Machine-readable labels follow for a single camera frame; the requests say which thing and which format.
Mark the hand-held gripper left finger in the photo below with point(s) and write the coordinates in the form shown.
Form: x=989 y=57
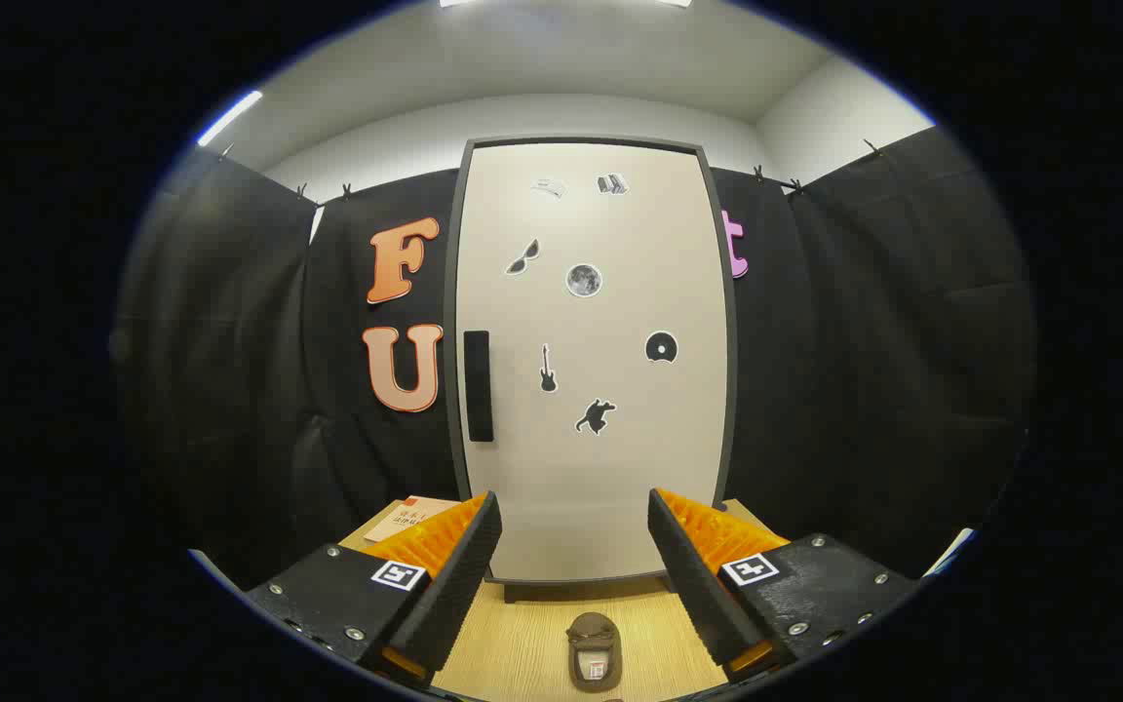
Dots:
x=454 y=595

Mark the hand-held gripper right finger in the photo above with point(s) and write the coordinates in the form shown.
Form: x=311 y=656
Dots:
x=693 y=585

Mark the dark grey shoe cabinet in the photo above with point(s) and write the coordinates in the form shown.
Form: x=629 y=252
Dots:
x=561 y=591

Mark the brown fuzzy shoe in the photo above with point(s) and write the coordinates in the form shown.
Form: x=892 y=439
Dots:
x=594 y=643

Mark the beige book with orange print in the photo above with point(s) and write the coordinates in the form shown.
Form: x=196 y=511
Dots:
x=406 y=517

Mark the black backdrop cloth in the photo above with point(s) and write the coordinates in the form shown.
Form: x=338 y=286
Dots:
x=864 y=341

